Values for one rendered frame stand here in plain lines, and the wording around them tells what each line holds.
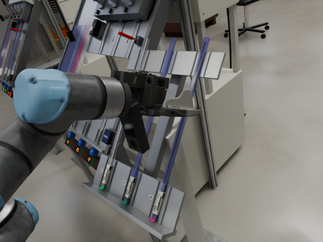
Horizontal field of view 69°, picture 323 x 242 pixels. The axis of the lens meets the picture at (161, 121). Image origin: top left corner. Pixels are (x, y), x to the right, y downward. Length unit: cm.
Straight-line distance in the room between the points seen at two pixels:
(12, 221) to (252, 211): 118
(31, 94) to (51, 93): 2
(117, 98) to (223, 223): 119
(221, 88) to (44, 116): 113
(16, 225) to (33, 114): 55
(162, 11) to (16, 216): 84
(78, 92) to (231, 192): 135
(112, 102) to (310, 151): 163
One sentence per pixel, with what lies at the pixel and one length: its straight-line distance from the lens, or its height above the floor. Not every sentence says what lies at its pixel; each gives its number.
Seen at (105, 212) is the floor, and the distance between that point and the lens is 172.
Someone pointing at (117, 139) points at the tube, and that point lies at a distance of 77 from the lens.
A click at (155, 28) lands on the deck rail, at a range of 96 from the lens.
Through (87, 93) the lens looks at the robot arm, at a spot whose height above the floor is 114.
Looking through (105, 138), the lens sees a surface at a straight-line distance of 89.
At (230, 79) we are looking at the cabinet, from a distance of 144.
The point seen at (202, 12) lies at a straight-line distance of 116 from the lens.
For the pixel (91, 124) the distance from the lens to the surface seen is 107.
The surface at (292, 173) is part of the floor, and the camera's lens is 173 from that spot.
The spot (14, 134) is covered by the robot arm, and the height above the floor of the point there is 111.
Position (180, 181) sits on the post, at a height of 61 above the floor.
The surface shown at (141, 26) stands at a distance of 101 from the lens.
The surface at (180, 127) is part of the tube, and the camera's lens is 62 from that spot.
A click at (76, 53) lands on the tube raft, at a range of 137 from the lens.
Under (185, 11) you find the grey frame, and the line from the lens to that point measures 102.
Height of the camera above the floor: 127
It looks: 34 degrees down
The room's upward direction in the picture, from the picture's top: 16 degrees counter-clockwise
